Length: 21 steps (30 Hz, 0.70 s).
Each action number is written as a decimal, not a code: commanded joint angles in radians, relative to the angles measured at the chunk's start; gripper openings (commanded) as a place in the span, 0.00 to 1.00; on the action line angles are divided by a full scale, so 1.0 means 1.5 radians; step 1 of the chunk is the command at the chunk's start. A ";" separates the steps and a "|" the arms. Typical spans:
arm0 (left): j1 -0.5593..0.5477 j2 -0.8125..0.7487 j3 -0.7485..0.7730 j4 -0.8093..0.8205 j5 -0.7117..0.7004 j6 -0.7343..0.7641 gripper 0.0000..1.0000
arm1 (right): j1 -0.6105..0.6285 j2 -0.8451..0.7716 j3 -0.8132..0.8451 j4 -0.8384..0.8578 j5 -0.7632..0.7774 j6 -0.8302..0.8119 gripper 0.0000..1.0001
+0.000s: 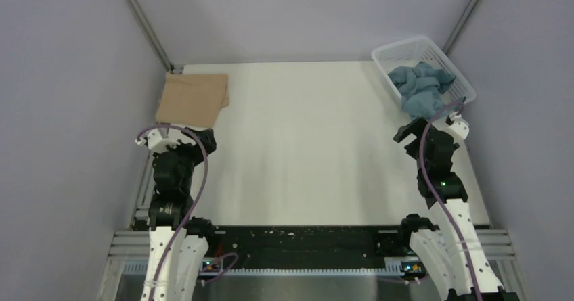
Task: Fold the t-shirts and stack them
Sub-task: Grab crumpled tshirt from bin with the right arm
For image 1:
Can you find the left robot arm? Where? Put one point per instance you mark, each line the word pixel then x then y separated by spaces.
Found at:
pixel 178 241

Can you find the white plastic mesh basket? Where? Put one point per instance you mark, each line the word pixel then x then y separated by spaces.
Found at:
pixel 409 52

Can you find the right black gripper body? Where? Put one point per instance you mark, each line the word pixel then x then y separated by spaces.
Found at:
pixel 413 147

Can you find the left rear aluminium post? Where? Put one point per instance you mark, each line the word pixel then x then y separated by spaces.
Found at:
pixel 149 33

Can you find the left side aluminium rail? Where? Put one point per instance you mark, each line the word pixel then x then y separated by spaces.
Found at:
pixel 144 193

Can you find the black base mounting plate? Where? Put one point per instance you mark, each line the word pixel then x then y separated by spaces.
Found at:
pixel 309 247

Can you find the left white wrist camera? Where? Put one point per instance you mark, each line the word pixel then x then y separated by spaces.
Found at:
pixel 160 140

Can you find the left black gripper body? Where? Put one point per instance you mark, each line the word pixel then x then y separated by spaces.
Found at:
pixel 195 153

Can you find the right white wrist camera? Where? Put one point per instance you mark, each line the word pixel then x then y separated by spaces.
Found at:
pixel 458 126

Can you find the aluminium post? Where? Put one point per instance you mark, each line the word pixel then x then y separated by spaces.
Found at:
pixel 460 25
pixel 149 33

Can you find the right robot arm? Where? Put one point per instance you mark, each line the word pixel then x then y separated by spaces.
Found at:
pixel 446 241

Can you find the right rear aluminium post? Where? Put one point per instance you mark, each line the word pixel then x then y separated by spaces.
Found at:
pixel 460 25

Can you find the blue-grey t-shirt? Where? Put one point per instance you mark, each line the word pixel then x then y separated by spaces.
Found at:
pixel 421 87

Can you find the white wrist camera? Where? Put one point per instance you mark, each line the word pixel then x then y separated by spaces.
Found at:
pixel 160 140
pixel 458 126

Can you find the white cable duct strip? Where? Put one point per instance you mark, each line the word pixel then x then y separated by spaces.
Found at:
pixel 392 269

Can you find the folded tan t-shirt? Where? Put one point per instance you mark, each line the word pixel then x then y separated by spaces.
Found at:
pixel 193 99

